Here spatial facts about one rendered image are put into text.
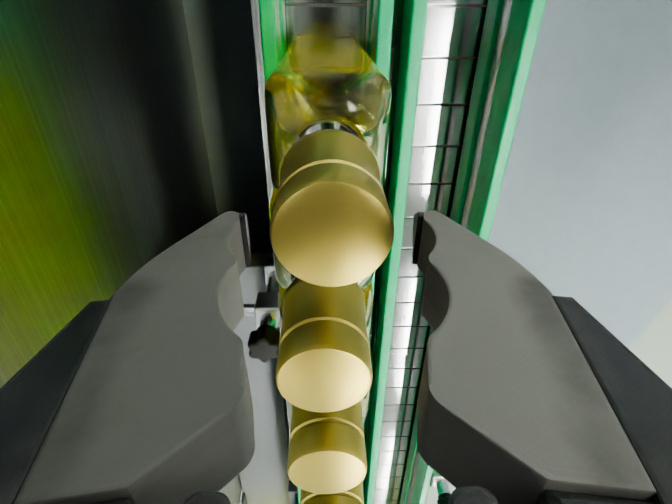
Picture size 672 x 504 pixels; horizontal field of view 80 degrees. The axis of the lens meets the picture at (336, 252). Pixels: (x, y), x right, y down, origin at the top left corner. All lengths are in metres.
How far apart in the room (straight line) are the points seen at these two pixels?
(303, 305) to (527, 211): 0.51
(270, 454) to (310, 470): 0.54
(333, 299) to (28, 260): 0.12
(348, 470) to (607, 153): 0.55
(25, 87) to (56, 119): 0.02
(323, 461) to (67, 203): 0.16
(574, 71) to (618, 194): 0.19
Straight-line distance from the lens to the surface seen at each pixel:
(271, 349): 0.35
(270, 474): 0.78
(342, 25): 0.38
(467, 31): 0.40
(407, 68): 0.30
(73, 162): 0.23
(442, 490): 0.62
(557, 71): 0.58
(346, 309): 0.15
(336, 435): 0.18
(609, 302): 0.81
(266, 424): 0.66
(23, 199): 0.20
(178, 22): 0.50
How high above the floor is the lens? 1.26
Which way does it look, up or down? 58 degrees down
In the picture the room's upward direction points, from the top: 177 degrees clockwise
